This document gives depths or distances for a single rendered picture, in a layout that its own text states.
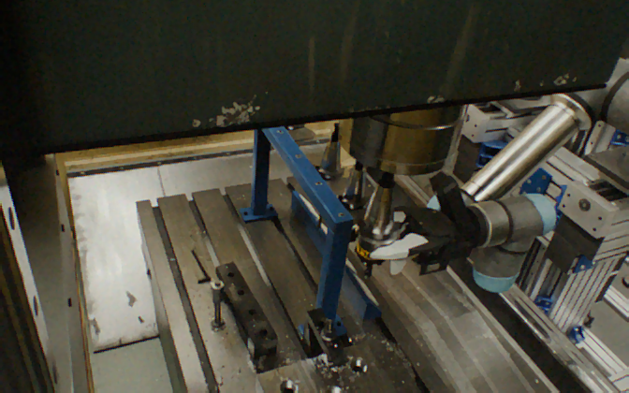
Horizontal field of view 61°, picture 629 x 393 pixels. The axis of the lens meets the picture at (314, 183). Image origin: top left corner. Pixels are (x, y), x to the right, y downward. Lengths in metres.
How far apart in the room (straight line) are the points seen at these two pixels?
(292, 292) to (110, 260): 0.60
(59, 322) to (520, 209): 0.70
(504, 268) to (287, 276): 0.56
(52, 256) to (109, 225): 1.06
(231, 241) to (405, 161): 0.85
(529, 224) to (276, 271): 0.65
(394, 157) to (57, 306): 0.40
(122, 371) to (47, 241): 0.90
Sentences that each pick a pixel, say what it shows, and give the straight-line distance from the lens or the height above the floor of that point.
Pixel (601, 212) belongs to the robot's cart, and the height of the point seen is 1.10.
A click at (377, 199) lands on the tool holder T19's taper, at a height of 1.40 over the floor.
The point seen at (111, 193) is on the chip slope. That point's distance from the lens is 1.77.
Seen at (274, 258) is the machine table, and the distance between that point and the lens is 1.38.
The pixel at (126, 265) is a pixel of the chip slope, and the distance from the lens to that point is 1.65.
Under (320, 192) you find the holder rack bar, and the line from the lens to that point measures 1.06.
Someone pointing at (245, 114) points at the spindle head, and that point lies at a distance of 0.46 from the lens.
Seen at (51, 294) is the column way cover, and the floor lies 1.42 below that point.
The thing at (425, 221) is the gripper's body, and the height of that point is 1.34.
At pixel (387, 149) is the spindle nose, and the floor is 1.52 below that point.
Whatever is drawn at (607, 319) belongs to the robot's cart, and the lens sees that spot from 2.66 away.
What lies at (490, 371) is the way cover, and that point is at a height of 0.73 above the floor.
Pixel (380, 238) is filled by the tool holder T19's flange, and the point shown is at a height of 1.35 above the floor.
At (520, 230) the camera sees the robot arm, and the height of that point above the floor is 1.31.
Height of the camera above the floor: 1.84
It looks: 34 degrees down
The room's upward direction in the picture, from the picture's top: 7 degrees clockwise
